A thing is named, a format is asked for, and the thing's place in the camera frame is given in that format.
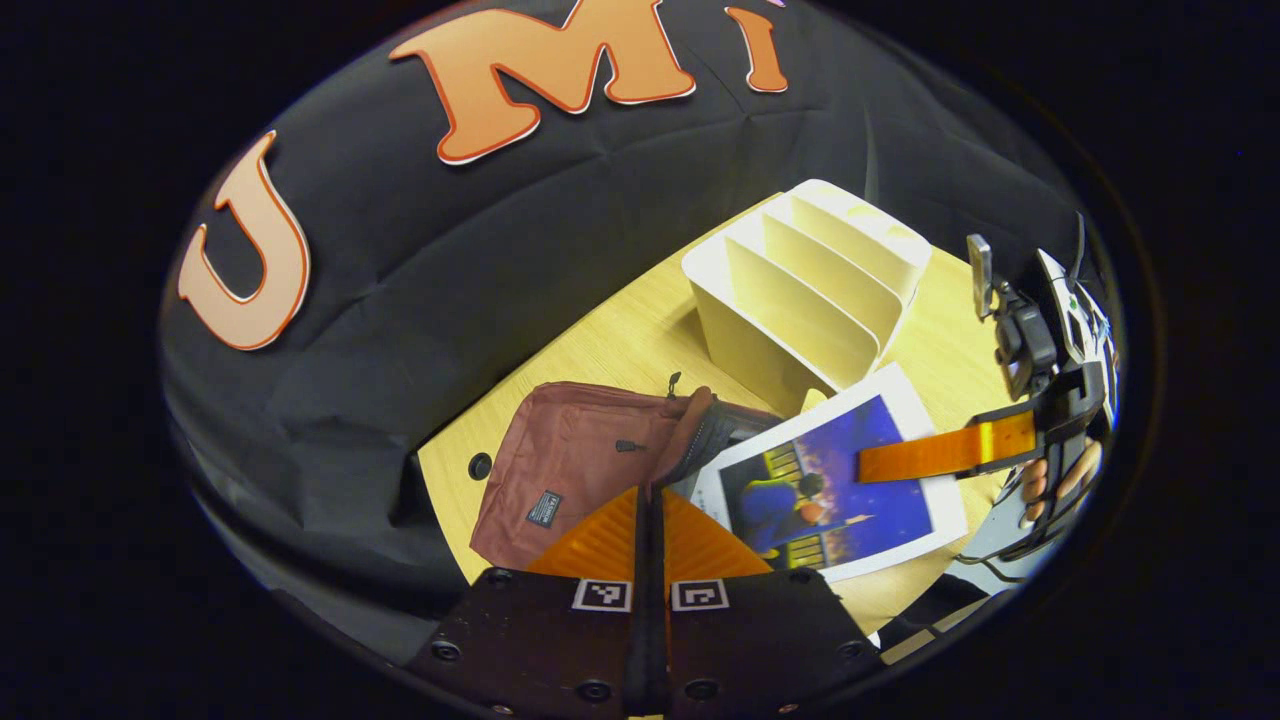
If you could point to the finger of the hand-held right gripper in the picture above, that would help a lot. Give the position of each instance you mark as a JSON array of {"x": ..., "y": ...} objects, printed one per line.
[{"x": 930, "y": 455}]

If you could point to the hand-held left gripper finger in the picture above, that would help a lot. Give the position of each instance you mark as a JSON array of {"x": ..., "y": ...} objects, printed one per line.
[
  {"x": 662, "y": 650},
  {"x": 637, "y": 650}
]

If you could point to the blue cover book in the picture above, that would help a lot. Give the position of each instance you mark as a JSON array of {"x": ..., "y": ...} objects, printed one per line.
[{"x": 890, "y": 520}]

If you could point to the maroon schoolbag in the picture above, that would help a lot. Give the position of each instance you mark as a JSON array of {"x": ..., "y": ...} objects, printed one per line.
[{"x": 580, "y": 460}]

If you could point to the white bookshelf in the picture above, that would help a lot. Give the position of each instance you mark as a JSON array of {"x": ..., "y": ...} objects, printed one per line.
[{"x": 800, "y": 300}]

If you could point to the black table grommet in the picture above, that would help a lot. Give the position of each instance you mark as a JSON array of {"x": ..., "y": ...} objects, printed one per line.
[{"x": 480, "y": 466}]

